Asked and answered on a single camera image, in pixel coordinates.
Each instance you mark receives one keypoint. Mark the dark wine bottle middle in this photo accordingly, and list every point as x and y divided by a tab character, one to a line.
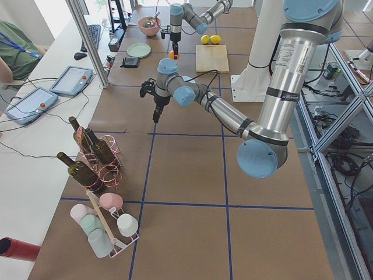
101	149

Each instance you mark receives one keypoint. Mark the bamboo cutting board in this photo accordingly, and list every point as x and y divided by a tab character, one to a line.
209	57

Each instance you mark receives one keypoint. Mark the white cup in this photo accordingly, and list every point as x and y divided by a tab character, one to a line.
127	225

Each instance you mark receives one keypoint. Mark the dark grey folded cloth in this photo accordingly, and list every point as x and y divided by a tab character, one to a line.
130	62

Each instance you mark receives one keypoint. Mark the dark wine bottle lower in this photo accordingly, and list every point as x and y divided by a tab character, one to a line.
82	173

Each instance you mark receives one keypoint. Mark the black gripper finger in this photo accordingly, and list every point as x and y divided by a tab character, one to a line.
175	49
156	114

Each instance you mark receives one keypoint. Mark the teach pendant far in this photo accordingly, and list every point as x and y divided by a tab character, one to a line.
72	81

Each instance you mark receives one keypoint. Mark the mint green cup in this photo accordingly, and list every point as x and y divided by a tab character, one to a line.
90	223

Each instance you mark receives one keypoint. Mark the pink bowl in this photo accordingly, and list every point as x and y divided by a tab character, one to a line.
149	31

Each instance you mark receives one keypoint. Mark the pale pink cup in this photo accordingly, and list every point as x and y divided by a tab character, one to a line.
79	211

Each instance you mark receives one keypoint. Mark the copper wire bottle rack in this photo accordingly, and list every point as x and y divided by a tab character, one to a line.
111	178

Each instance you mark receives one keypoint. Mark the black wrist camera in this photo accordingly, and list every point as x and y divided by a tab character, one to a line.
148	87

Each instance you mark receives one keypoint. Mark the grey translucent cup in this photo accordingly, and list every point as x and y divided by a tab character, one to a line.
100	243

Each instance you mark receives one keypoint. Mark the yellow lemon outer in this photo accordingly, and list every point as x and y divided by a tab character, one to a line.
205	39

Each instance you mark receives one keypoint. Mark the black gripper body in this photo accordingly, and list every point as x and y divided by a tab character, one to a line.
161	101
175	38

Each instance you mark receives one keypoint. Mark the white wire cup rack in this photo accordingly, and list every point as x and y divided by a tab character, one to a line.
119	246

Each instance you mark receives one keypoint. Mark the wooden rack handle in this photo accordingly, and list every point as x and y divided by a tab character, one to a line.
94	199

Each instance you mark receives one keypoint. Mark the dark wine bottle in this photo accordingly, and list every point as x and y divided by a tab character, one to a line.
101	149
79	136
82	173

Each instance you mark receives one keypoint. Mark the yellow lemon near board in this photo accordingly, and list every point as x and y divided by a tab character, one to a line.
215	39

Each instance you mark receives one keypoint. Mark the teach pendant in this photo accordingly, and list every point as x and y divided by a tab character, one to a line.
32	106
72	81

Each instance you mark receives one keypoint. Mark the dark wine bottle upper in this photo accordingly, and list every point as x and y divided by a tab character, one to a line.
79	136

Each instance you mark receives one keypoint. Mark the black computer mouse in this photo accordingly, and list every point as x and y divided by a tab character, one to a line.
79	55

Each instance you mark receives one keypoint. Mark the light green plate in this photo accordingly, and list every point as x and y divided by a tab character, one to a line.
139	50

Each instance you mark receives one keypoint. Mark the orange mandarin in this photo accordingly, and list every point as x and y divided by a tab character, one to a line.
174	55

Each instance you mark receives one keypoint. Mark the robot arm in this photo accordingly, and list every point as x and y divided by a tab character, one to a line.
287	34
199	23

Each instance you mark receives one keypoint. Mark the teach pendant near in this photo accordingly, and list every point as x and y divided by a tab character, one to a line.
32	106

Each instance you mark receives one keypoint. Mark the red cylinder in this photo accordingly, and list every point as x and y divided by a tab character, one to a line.
19	250

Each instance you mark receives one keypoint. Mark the metal ice scoop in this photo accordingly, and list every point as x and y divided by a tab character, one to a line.
150	21

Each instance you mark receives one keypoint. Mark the aluminium frame post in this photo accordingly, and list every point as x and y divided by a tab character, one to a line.
79	18

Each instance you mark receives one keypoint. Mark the black keyboard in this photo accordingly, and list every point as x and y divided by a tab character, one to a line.
95	31

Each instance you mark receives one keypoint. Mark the white central pillar base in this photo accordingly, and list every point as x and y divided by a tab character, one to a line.
252	83

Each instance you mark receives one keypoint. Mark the person in green shirt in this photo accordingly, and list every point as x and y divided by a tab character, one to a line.
19	55

